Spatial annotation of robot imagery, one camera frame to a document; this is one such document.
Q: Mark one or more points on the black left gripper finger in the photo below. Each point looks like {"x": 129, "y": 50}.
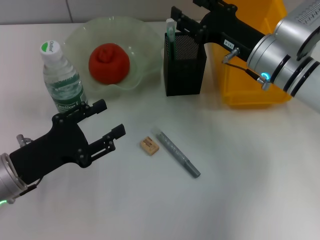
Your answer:
{"x": 117, "y": 132}
{"x": 98, "y": 106}

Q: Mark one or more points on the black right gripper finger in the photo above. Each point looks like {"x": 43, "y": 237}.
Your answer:
{"x": 185, "y": 21}
{"x": 215, "y": 5}

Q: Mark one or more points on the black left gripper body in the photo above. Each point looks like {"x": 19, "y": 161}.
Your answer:
{"x": 57, "y": 147}

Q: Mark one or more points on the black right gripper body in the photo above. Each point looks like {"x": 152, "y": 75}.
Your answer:
{"x": 225, "y": 27}

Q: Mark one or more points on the green utility knife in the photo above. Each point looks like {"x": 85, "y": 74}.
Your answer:
{"x": 171, "y": 40}

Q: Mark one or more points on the tan eraser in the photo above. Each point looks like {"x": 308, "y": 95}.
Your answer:
{"x": 149, "y": 146}

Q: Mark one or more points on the clear green-label water bottle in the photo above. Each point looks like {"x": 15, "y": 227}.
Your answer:
{"x": 65, "y": 82}

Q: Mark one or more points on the orange fruit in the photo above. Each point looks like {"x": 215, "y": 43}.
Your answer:
{"x": 109, "y": 63}

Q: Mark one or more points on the grey marker pen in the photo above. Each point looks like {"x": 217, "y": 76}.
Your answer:
{"x": 175, "y": 152}

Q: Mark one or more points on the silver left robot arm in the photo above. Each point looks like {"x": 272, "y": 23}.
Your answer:
{"x": 7, "y": 175}

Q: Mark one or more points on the black mesh pen holder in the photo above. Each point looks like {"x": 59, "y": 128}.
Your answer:
{"x": 185, "y": 72}

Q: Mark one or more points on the pale green wavy fruit plate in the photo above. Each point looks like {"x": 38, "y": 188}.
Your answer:
{"x": 75, "y": 40}

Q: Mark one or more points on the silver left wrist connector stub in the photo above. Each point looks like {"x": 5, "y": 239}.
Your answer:
{"x": 23, "y": 140}

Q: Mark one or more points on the yellow plastic bin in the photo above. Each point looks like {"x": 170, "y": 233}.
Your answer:
{"x": 237, "y": 85}

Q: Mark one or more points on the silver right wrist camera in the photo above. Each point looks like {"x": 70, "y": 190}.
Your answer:
{"x": 307, "y": 15}

